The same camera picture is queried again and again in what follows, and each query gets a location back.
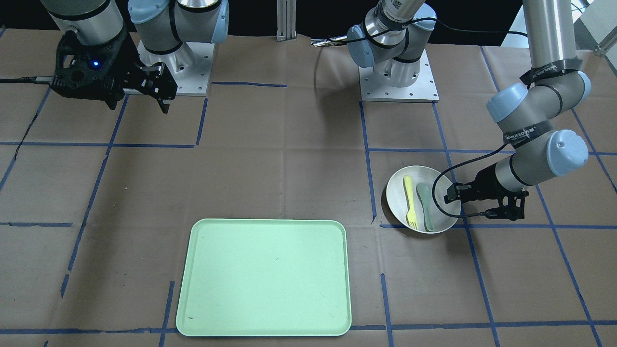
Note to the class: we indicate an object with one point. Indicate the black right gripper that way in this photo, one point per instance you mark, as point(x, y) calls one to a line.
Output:
point(126, 61)

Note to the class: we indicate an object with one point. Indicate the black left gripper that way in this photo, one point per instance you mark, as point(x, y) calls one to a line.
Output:
point(491, 180)

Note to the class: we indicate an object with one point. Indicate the yellow plastic fork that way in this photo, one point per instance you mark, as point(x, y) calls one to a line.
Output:
point(411, 216)

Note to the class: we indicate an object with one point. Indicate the white round plate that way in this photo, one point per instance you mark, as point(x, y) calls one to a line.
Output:
point(397, 201)

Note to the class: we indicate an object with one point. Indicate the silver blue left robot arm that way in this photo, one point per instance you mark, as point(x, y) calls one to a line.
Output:
point(396, 31)

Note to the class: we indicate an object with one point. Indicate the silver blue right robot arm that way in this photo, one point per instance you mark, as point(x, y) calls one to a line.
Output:
point(163, 25)

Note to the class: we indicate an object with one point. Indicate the pale green plastic spoon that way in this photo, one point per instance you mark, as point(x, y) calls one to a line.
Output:
point(425, 198)

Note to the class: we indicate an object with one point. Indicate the light green plastic tray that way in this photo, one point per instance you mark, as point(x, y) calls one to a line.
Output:
point(265, 277)

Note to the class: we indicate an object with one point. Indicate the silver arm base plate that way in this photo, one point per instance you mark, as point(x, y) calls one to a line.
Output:
point(190, 66)
point(394, 81)

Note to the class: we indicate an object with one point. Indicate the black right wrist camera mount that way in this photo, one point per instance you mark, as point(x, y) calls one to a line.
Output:
point(99, 72)

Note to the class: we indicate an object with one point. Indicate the aluminium frame post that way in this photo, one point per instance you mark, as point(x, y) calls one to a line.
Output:
point(286, 20)

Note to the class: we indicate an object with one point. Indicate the silver cable connectors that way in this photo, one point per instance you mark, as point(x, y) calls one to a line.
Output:
point(329, 42)

